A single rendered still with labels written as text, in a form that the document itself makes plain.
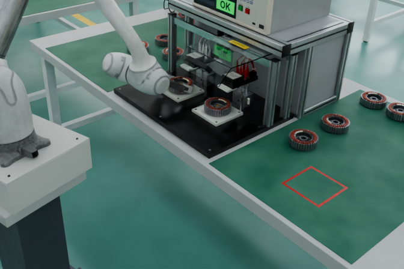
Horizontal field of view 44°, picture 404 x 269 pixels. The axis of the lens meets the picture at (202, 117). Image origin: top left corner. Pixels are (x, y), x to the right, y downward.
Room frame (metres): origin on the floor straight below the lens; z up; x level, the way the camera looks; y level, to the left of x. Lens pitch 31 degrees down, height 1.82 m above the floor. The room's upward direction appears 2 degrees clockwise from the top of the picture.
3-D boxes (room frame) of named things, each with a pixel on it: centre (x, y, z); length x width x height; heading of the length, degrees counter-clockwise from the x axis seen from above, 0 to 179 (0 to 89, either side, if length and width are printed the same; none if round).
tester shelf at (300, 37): (2.10, -0.22, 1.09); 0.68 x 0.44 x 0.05; 42
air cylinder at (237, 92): (1.89, -0.17, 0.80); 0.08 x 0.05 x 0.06; 42
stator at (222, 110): (1.79, -0.06, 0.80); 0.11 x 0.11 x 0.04
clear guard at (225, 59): (1.77, -0.09, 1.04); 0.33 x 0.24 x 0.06; 132
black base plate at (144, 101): (1.89, 0.01, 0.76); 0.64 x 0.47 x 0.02; 42
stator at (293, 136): (1.62, -0.39, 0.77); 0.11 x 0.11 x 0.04
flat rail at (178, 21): (1.95, -0.06, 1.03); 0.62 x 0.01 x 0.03; 42
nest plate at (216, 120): (1.79, -0.06, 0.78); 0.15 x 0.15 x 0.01; 42
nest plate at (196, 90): (1.97, 0.10, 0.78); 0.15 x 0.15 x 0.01; 42
